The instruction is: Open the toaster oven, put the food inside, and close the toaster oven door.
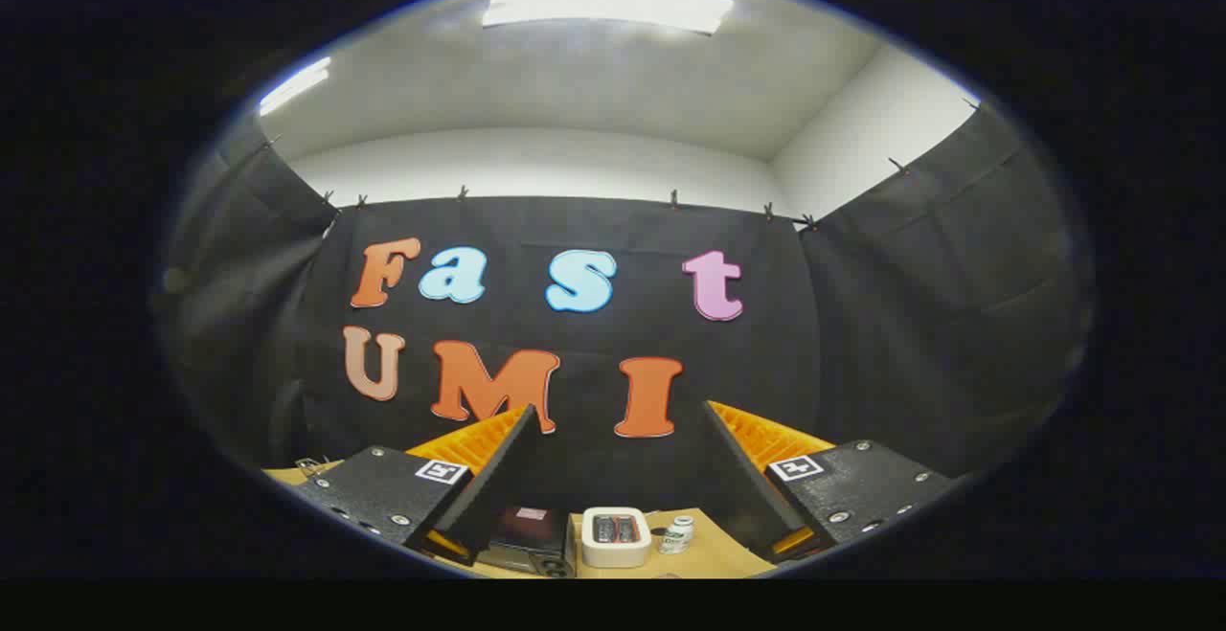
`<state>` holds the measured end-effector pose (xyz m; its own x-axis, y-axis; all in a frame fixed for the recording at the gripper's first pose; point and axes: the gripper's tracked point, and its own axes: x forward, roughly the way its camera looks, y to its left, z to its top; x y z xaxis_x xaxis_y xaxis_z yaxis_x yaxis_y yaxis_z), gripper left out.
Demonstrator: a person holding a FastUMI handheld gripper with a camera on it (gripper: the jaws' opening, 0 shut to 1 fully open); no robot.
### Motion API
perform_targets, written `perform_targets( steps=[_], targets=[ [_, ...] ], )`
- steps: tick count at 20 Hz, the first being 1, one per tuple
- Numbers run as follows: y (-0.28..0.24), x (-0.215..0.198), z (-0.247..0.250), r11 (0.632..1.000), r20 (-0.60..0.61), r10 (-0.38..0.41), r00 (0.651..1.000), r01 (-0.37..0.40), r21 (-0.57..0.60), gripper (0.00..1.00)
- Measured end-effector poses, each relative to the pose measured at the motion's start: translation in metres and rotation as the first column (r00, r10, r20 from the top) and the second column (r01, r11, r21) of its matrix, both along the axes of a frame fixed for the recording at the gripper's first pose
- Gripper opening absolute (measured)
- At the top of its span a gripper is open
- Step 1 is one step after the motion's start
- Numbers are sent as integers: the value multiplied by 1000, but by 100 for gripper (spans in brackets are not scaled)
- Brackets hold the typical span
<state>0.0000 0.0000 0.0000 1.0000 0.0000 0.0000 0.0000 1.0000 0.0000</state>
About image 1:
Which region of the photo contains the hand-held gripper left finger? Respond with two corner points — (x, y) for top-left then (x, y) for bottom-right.
(290, 405), (543, 567)

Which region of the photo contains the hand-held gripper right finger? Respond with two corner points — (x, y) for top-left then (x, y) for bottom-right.
(702, 400), (962, 565)

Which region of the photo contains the black toaster oven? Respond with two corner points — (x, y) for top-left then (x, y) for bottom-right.
(476, 505), (579, 578)

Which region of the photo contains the white pop-up toaster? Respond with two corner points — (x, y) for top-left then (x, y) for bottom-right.
(580, 506), (653, 570)

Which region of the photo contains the ceiling light strip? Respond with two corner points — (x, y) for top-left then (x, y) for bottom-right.
(258, 56), (333, 118)

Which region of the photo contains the ceiling light panel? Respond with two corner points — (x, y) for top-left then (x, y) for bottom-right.
(482, 0), (736, 36)

